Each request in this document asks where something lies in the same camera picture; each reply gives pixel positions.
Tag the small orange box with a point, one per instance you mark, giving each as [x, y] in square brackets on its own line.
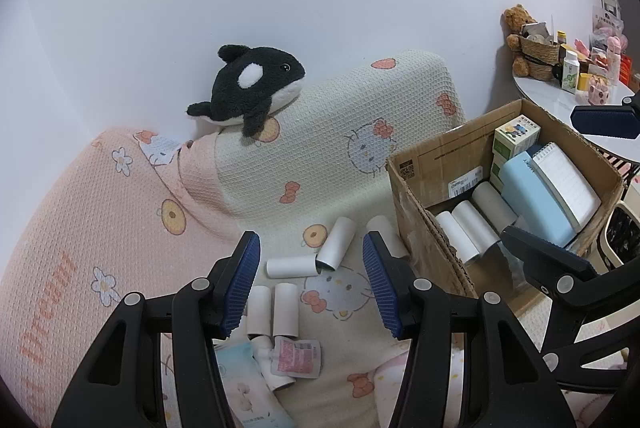
[627, 68]

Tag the pink bottle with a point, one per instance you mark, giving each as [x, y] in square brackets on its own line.
[614, 52]

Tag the small green white carton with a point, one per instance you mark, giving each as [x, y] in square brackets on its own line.
[497, 173]

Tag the brown teddy bear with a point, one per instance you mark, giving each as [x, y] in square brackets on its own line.
[517, 20]

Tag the pink flower print blanket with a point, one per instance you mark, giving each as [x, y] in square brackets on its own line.
[75, 218]

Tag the woven straw basket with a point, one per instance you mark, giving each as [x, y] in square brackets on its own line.
[540, 57]

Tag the white bottle with green print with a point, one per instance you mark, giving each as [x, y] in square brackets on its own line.
[570, 75]

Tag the pink sachet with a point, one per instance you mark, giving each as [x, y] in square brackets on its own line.
[295, 358]

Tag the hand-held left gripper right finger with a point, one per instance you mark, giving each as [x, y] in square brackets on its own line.
[380, 288]

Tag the white round side table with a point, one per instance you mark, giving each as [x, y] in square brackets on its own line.
[545, 100]

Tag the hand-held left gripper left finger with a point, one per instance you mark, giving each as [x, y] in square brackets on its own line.
[242, 288]

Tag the light blue rectangular box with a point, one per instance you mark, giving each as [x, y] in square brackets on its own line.
[535, 203]

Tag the light blue tissue packet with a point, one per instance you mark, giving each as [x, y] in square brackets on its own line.
[245, 388]

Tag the black white orca plush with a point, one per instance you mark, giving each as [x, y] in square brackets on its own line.
[265, 77]

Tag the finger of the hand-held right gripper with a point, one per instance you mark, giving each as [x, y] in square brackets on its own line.
[545, 255]
[600, 120]

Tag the green white cartoon print carton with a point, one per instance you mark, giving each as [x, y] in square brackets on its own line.
[515, 137]

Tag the white spiral notepad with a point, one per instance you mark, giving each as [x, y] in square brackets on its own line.
[565, 183]

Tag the brown cardboard box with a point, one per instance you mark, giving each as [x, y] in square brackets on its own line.
[425, 178]

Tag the white plastic basket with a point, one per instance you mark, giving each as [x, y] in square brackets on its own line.
[622, 230]

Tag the small yellow box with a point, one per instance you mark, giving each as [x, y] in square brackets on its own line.
[584, 82]

